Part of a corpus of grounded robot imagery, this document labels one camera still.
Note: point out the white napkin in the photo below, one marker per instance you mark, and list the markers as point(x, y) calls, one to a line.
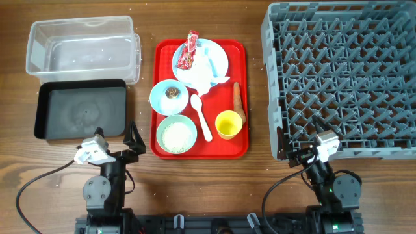
point(201, 75)

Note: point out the light blue plate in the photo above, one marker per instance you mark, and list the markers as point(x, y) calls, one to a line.
point(217, 56)

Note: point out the yellow plastic cup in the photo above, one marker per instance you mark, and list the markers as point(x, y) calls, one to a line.
point(228, 124)

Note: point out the clear plastic bin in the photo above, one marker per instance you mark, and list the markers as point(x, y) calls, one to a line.
point(84, 49)

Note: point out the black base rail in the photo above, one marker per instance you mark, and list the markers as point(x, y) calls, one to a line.
point(221, 224)

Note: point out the light green bowl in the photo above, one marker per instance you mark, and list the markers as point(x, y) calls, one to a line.
point(172, 119)

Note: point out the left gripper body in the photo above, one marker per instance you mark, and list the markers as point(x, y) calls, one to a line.
point(125, 156)

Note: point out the orange carrot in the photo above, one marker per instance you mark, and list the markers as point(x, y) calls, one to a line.
point(237, 102)

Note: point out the grey dishwasher rack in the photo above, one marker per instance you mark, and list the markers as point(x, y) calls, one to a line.
point(350, 63)

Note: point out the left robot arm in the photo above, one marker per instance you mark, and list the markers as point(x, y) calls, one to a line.
point(105, 193)

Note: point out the light blue bowl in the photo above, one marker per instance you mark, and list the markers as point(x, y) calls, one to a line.
point(167, 107)

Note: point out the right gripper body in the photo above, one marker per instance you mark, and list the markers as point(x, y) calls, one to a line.
point(302, 155)

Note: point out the red snack wrapper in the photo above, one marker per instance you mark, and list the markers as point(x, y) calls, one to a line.
point(186, 57)

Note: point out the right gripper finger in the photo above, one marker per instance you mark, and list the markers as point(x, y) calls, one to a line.
point(320, 126)
point(284, 148)

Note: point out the black plastic tray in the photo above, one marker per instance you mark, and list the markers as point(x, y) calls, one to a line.
point(75, 109)

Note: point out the red serving tray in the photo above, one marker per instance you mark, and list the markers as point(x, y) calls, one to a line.
point(219, 98)

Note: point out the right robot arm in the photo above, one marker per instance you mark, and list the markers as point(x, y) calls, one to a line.
point(338, 192)

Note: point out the white plastic spoon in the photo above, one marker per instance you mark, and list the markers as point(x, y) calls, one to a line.
point(196, 104)

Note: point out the pile of white rice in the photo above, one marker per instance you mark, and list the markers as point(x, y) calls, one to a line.
point(177, 137)

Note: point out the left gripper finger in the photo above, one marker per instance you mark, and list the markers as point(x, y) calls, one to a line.
point(133, 140)
point(99, 131)

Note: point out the brown chocolate pastry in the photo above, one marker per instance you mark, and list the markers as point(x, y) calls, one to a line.
point(172, 92)

